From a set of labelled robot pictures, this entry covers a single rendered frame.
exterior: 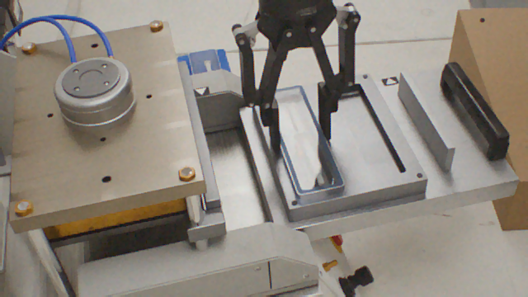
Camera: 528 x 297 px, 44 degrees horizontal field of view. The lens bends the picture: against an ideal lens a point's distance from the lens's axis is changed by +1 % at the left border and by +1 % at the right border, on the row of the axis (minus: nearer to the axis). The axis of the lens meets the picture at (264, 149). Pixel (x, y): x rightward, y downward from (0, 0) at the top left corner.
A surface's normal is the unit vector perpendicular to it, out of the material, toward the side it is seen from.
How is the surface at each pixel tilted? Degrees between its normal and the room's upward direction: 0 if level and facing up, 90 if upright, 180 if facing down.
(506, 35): 5
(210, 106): 90
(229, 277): 90
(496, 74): 5
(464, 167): 0
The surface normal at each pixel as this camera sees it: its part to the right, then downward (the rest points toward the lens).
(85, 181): -0.06, -0.69
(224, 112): 0.23, 0.69
